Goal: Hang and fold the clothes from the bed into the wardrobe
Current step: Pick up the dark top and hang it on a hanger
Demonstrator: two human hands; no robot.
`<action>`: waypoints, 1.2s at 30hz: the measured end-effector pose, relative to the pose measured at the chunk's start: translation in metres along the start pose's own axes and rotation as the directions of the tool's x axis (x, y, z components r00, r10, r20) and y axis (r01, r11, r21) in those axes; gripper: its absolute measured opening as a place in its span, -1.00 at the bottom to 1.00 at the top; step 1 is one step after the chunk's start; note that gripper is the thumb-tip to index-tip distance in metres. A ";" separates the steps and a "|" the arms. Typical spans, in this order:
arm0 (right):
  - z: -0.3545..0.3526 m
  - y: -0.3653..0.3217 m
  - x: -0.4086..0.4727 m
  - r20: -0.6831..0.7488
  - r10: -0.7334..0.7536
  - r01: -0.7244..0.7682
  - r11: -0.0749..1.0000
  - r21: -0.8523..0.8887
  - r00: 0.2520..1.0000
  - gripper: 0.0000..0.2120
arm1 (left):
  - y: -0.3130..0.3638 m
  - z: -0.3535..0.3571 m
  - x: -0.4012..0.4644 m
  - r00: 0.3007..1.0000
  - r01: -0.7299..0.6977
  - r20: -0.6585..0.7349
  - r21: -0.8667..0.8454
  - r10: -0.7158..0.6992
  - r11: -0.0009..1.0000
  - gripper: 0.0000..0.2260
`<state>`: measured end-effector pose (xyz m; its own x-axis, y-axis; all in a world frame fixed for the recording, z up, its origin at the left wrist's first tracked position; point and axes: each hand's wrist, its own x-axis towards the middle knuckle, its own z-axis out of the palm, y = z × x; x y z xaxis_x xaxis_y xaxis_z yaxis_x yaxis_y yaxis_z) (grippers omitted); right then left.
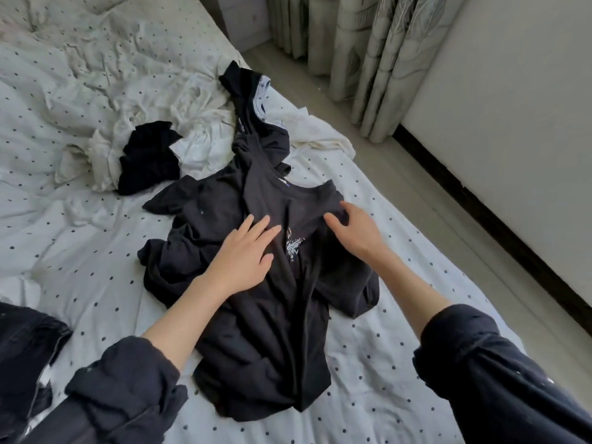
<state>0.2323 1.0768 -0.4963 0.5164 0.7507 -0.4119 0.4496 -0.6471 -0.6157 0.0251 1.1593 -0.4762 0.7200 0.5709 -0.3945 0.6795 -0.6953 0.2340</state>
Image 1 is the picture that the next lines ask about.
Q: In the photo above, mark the black top with blue label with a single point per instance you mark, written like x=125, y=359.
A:
x=268, y=346

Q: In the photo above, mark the cream bow-print blouse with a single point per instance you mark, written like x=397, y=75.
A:
x=97, y=157

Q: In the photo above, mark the person's right hand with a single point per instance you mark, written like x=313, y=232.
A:
x=359, y=235

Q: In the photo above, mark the white bedside cabinet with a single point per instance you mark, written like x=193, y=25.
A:
x=245, y=18

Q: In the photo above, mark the black garment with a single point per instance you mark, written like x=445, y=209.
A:
x=148, y=161

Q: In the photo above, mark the person's left hand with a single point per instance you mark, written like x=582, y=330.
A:
x=245, y=259

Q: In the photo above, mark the white dotted bed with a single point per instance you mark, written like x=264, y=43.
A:
x=92, y=245

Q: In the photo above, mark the white garment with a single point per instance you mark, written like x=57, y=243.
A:
x=314, y=129

